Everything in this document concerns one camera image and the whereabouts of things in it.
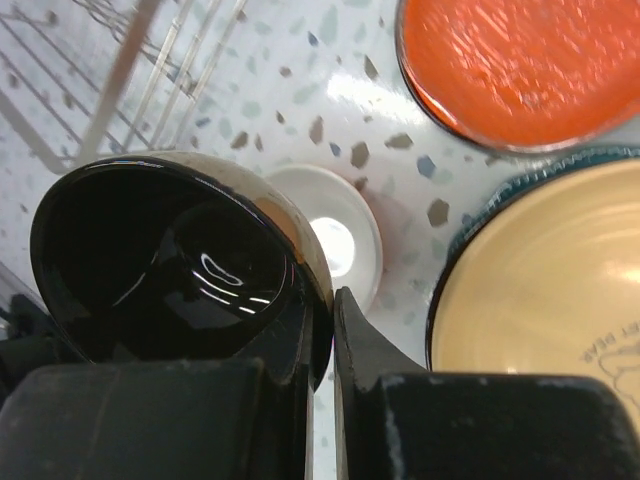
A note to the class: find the orange ceramic bowl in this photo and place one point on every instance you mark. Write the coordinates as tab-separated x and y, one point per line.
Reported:
343	223

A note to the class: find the teal embossed plate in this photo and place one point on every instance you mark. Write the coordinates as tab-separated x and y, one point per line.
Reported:
515	187

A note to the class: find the red floral plate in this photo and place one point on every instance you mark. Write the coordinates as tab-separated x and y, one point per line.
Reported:
415	90

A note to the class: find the chrome wire dish rack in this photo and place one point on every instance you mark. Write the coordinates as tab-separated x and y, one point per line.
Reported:
82	80

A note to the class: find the beige small plate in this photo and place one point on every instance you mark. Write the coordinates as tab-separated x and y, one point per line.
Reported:
177	255

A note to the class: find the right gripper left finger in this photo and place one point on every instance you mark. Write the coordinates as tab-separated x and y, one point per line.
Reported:
246	418

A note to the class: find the yellow plate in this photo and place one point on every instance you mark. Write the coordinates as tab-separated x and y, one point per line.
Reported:
551	284

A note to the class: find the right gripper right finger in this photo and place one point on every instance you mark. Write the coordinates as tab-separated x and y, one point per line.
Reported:
396	420

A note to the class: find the orange plate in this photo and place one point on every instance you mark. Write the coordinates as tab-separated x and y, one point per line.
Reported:
520	65

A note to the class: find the clear glass plate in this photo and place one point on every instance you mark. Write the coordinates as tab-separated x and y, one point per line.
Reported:
525	75

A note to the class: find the dark brown beige plate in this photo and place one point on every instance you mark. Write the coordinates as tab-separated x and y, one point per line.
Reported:
432	310

